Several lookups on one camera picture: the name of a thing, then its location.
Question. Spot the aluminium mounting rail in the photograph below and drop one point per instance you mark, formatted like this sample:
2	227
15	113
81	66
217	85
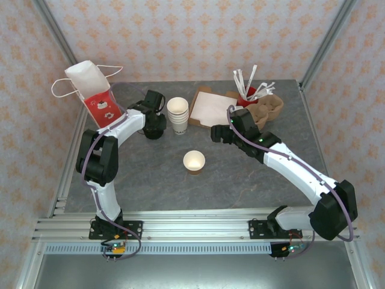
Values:
195	228

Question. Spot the grey metal shelf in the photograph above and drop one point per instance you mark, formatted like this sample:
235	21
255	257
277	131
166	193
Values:
195	274

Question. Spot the red white paper gift bag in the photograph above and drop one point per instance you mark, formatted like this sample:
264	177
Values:
90	81

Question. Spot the stack of white napkins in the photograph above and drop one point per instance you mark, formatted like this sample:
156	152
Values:
210	106

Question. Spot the stack of white paper cups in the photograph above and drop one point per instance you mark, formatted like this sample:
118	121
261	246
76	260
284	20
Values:
178	114

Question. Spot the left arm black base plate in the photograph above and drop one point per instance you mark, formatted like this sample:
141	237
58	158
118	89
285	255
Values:
135	228

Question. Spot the brown cardboard tray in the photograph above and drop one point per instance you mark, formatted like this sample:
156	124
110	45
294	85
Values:
204	89

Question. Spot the red straw holder cup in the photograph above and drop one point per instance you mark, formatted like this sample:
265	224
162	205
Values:
251	91

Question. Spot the brown paper coffee cup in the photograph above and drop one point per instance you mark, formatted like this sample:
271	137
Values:
194	161

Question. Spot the aluminium frame post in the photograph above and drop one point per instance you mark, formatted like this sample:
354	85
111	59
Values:
328	39
60	42

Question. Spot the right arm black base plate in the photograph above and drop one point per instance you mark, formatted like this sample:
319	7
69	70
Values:
255	228

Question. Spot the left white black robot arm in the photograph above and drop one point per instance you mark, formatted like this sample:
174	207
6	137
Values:
105	198

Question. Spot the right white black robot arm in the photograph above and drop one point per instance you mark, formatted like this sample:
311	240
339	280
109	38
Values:
300	171

